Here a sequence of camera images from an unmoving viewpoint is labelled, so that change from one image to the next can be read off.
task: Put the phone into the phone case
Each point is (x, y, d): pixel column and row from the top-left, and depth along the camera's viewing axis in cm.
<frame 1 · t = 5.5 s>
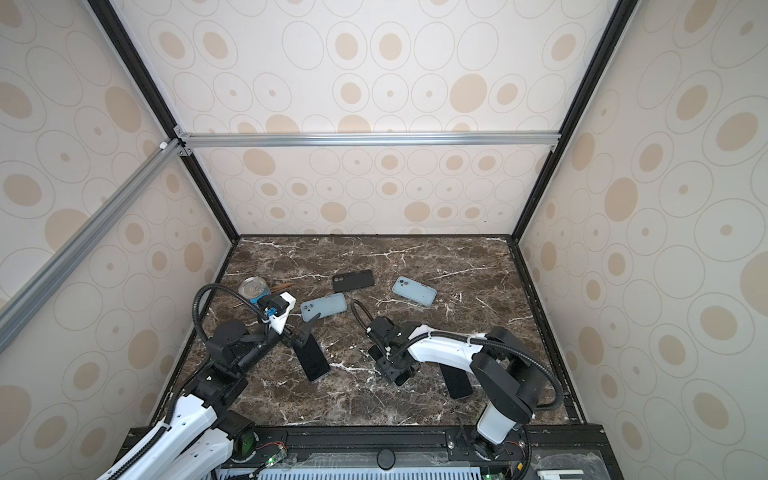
left hand: (308, 300, 72), fingers open
right hand: (395, 365, 87), fingers open
black phone case: (352, 280, 109), on the table
light blue case right: (415, 291, 106), on the table
black phone left: (312, 359, 88), point 3 cm above the table
blue soup can: (252, 282, 94), point 12 cm above the table

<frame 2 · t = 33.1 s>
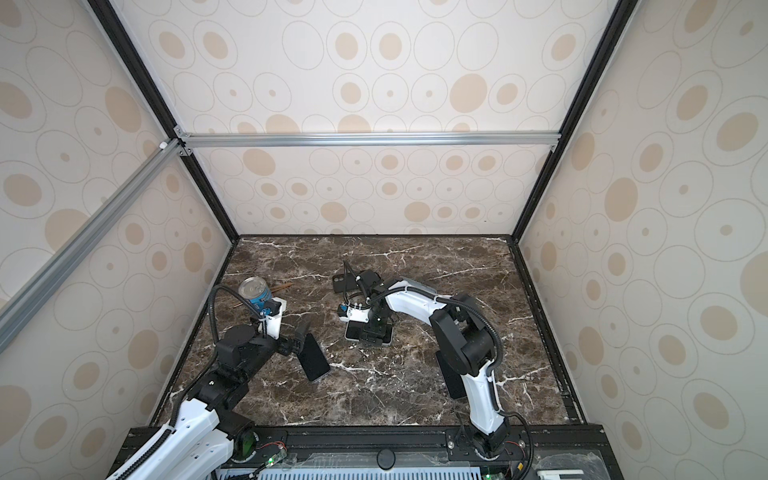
left hand: (300, 313, 78), fingers open
right hand: (371, 326, 94), fingers open
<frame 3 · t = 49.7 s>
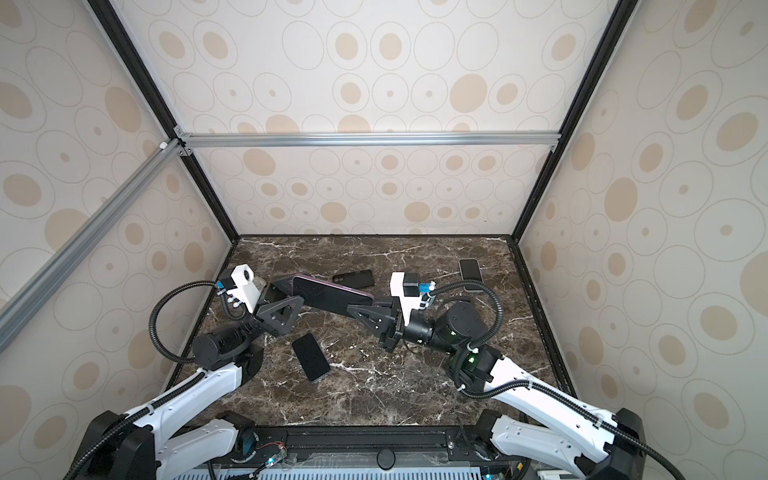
left hand: (308, 301, 54), fingers open
right hand: (352, 311, 53), fingers closed
black phone middle: (470, 269, 112), on the table
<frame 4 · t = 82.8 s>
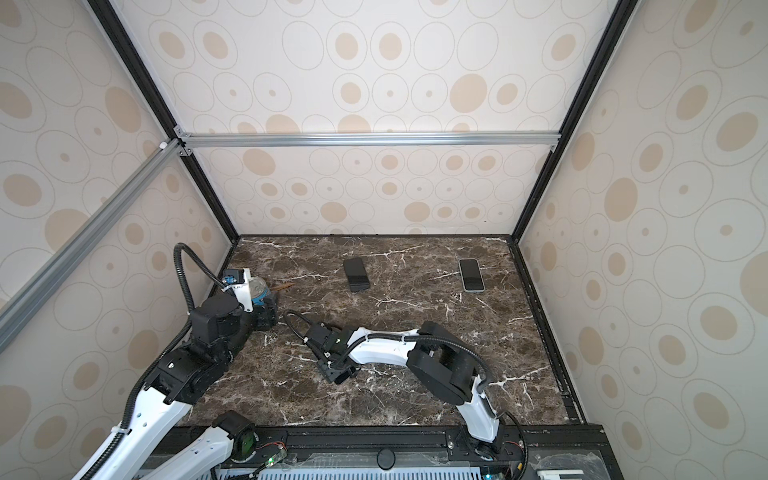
left hand: (272, 291, 69), fingers open
right hand: (335, 365, 88), fingers open
black phone case: (357, 274, 112), on the table
